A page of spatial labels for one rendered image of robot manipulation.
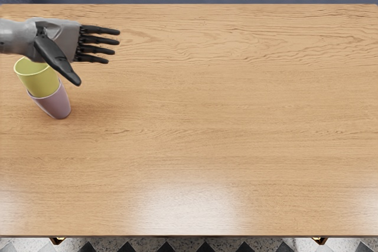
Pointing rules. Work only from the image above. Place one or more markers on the yellow-green cup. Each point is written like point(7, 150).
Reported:
point(37, 79)

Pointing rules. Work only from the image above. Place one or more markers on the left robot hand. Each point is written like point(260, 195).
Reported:
point(66, 38)

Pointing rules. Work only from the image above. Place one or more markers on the pink cup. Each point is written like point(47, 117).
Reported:
point(56, 103)

